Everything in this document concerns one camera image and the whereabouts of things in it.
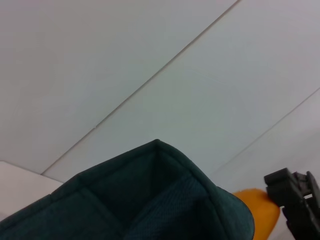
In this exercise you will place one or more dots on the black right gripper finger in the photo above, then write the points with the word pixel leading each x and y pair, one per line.
pixel 295 200

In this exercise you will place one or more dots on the orange yellow pear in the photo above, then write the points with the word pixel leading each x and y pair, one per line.
pixel 262 212

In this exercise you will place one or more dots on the dark teal insulated lunch bag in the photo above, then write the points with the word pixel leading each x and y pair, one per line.
pixel 125 205

